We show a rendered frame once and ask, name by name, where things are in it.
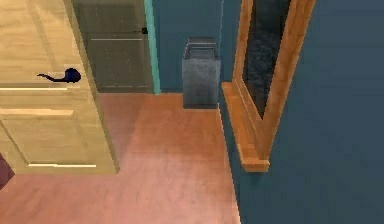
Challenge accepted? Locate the light wooden room door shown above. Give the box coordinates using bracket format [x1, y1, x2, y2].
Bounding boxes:
[0, 0, 121, 175]

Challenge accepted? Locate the wooden framed window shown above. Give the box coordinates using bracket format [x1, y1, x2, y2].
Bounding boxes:
[221, 0, 317, 173]

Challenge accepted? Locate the dark olive room door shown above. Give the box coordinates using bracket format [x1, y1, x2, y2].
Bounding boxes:
[71, 0, 155, 94]

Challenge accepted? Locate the grey metal bin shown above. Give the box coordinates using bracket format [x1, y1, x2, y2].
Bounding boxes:
[181, 36, 222, 110]

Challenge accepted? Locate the black lever door handle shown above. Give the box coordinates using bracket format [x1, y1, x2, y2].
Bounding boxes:
[36, 67, 82, 84]

